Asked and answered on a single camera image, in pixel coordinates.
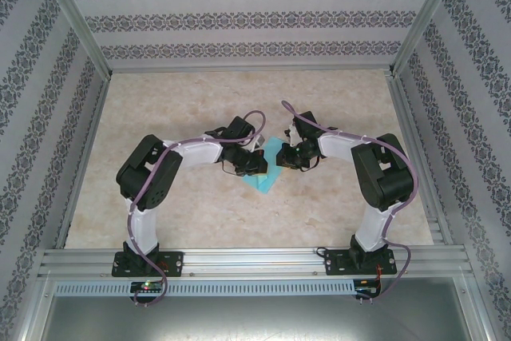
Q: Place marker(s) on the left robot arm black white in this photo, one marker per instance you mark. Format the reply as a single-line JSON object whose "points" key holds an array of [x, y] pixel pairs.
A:
{"points": [[147, 173]]}

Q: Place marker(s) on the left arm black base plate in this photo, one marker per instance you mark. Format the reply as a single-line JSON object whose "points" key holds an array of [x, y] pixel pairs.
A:
{"points": [[175, 263]]}

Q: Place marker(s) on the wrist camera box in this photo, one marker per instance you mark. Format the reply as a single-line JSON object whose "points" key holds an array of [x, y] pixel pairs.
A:
{"points": [[260, 142], [293, 137]]}

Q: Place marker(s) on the aluminium mounting rail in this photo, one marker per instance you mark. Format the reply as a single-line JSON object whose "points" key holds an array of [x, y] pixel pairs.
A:
{"points": [[255, 261]]}

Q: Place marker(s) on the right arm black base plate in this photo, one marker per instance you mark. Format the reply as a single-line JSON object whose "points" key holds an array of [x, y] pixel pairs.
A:
{"points": [[335, 263]]}

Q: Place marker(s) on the aluminium frame post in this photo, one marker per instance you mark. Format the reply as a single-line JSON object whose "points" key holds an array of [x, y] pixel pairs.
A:
{"points": [[425, 17], [78, 17]]}

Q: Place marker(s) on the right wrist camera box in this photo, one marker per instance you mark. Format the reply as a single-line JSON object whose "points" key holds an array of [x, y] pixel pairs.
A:
{"points": [[293, 137]]}

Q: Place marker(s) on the grey sheet metal panel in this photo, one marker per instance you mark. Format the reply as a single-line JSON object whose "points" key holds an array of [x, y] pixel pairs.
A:
{"points": [[255, 317]]}

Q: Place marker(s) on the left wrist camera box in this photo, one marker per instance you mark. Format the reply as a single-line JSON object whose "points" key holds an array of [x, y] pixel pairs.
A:
{"points": [[260, 142]]}

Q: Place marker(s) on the light blue paper sheet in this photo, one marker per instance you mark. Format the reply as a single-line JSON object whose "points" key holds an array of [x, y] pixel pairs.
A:
{"points": [[265, 185]]}

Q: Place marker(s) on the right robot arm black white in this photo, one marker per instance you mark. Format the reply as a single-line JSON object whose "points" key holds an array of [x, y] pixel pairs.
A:
{"points": [[383, 181]]}

